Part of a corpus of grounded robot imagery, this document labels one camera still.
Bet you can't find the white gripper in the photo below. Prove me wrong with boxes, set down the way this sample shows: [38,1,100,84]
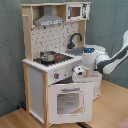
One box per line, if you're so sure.
[71,65,103,84]

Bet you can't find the white oven door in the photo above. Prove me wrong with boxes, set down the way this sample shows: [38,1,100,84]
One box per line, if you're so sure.
[49,82,93,124]

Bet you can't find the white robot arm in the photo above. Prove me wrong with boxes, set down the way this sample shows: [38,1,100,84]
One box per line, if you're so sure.
[72,30,128,83]

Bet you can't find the wooden toy kitchen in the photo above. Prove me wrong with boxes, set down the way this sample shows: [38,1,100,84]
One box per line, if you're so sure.
[22,2,101,127]

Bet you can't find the grey toy sink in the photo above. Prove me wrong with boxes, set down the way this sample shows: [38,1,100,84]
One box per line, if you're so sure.
[65,46,96,57]

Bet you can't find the left red stove knob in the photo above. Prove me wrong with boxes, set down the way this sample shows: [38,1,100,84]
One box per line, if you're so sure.
[54,73,60,79]

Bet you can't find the black toy stovetop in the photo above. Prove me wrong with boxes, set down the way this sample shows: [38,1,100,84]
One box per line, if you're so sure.
[34,53,71,66]

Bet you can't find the black toy faucet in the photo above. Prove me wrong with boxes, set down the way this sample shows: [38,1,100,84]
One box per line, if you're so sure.
[67,33,83,49]

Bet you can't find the silver toy pot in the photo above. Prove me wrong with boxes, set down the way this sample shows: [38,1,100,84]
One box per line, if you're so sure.
[40,51,55,62]

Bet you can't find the white toy microwave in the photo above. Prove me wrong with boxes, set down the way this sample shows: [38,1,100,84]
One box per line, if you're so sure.
[66,3,90,21]

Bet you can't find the grey range hood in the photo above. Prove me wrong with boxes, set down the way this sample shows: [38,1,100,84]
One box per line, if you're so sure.
[35,5,64,27]

